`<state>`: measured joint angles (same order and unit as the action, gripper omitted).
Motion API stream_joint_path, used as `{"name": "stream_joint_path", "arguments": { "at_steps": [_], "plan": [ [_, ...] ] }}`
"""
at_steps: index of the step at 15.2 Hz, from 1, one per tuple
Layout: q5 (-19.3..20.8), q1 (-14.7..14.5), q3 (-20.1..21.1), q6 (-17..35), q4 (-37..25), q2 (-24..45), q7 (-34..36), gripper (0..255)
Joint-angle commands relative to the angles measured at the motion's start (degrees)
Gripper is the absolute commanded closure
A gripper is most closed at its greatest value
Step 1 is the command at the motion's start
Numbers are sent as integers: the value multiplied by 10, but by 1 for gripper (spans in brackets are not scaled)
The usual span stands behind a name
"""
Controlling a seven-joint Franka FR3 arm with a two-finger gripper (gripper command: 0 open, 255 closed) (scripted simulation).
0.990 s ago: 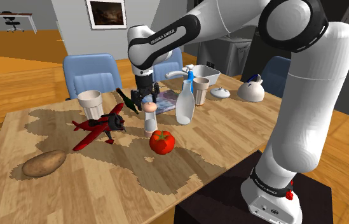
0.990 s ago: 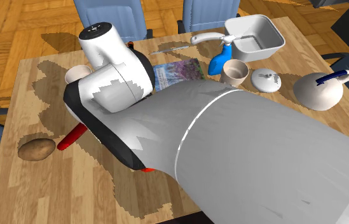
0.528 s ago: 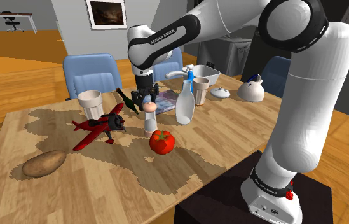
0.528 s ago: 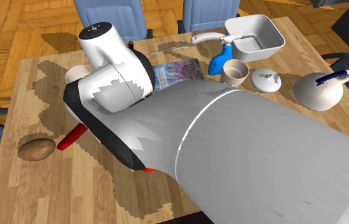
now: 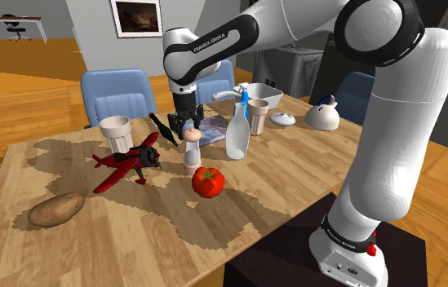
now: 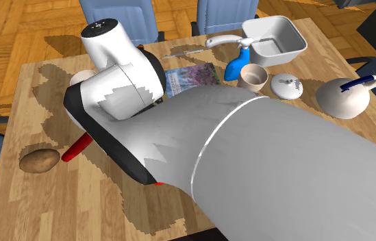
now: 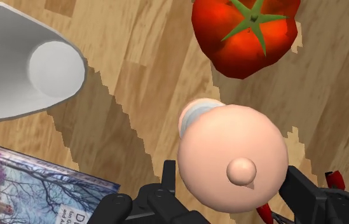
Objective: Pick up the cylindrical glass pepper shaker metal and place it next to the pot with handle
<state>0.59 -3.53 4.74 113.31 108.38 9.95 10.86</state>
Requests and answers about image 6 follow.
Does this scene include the purple and blue book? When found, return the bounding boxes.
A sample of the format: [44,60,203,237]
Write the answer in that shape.
[164,62,221,99]

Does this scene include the brown potato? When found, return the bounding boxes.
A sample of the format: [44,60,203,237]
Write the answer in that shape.
[18,148,61,174]

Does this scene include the white square tub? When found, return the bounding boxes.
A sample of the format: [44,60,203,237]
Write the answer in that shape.
[241,15,308,68]

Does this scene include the grey pen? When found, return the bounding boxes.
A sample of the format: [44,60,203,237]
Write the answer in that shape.
[160,49,205,60]

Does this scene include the wooden table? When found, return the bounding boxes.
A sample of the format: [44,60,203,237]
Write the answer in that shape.
[0,17,376,241]

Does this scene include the beige round bowl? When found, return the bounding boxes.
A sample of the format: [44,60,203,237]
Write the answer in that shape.
[69,69,98,87]

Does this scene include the beige cup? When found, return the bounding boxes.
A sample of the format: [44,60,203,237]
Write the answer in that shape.
[238,63,269,92]

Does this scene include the white kettle blue handle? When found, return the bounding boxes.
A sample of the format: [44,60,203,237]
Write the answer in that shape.
[315,74,376,120]

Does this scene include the red-handled tool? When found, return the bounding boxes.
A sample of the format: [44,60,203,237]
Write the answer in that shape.
[61,133,94,163]

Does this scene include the blue spray bottle white head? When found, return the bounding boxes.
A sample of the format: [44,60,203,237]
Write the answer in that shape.
[205,34,259,82]

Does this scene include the white round lid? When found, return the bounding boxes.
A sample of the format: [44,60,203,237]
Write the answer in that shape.
[270,73,304,101]

